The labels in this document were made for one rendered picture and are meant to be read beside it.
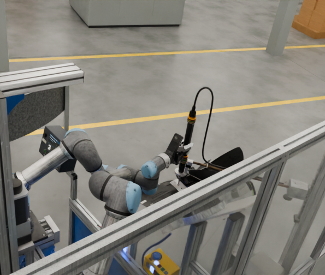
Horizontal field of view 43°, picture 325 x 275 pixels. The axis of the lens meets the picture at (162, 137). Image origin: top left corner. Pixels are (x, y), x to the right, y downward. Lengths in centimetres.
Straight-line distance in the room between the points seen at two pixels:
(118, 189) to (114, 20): 676
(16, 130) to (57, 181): 73
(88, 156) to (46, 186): 207
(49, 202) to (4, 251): 221
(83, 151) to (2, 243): 62
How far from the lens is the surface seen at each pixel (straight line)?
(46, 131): 266
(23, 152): 460
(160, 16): 863
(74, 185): 263
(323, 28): 1010
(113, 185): 168
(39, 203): 397
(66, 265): 82
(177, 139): 208
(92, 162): 211
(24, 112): 374
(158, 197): 229
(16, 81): 148
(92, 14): 809
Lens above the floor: 269
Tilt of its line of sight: 33 degrees down
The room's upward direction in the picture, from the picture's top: 9 degrees clockwise
